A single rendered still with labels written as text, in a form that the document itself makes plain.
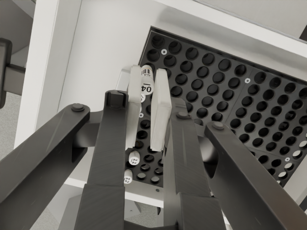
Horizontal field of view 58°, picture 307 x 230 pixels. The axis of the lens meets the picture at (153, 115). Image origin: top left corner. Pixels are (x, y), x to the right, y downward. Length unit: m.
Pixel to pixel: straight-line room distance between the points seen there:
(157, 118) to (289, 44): 0.20
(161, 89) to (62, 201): 1.47
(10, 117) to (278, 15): 1.25
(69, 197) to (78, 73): 1.27
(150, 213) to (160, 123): 1.53
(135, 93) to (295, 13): 0.34
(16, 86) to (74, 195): 1.30
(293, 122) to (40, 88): 0.27
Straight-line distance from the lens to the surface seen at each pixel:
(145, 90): 0.21
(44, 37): 0.26
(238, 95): 0.31
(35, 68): 0.27
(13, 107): 1.43
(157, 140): 0.16
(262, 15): 0.45
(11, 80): 0.31
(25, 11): 1.26
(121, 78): 0.34
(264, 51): 0.37
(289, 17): 0.46
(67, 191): 1.57
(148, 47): 0.28
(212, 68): 0.29
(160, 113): 0.15
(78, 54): 0.36
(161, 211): 0.95
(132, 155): 0.32
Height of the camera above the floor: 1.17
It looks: 64 degrees down
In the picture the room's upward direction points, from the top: 177 degrees clockwise
